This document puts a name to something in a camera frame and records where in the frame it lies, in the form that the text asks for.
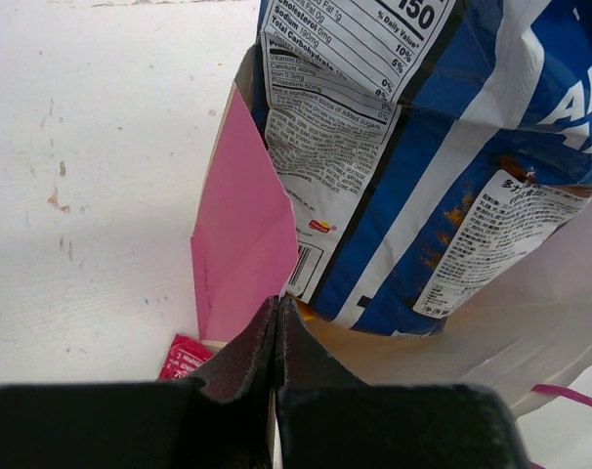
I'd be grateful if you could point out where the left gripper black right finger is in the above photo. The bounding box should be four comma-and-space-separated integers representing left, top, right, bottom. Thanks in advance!
275, 297, 530, 468

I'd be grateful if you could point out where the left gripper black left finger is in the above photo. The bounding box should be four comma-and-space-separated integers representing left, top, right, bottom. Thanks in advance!
0, 297, 279, 468

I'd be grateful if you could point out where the small pink snack packet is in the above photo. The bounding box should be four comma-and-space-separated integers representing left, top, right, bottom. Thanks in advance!
157, 334, 213, 381

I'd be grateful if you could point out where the beige Cakes paper bag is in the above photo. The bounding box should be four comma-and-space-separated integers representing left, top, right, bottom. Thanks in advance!
191, 53, 592, 414

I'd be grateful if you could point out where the blue chips bag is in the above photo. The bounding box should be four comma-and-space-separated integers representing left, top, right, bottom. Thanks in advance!
252, 0, 592, 336

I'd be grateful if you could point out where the orange mango candy bag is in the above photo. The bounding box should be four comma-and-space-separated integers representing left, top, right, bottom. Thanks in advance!
296, 299, 331, 323

